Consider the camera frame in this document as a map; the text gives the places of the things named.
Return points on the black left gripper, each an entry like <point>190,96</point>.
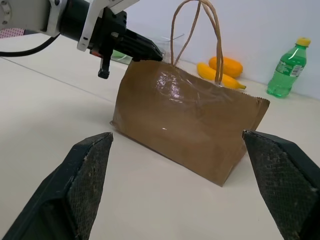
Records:
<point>112,22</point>

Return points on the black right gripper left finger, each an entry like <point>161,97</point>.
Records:
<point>62,190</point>

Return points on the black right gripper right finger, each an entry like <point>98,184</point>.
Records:
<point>287,180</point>

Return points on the brown paper bag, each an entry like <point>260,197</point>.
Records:
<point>180,120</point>

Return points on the yellow banana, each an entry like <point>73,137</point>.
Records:
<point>207,71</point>

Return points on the green plastic soda bottle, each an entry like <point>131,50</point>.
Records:
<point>285,75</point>

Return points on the orange mango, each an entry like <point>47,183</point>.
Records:
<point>232,66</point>

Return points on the pink patterned cloth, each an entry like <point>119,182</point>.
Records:
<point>10,33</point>

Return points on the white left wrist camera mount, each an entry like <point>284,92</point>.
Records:
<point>86,27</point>

